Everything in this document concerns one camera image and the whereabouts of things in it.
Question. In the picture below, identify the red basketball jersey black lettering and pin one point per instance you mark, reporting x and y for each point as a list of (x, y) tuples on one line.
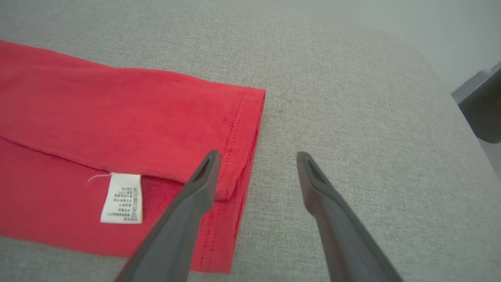
[(117, 117)]

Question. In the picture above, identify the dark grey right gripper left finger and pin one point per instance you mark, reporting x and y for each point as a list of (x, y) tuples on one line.
[(180, 227)]

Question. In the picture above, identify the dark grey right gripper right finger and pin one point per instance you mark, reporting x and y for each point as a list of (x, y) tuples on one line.
[(344, 235)]

